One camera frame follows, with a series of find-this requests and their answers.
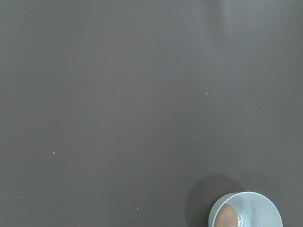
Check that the brown egg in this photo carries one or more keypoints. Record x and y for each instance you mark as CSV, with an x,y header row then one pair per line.
x,y
226,217

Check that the white round bowl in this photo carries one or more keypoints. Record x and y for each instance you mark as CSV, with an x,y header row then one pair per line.
x,y
253,210

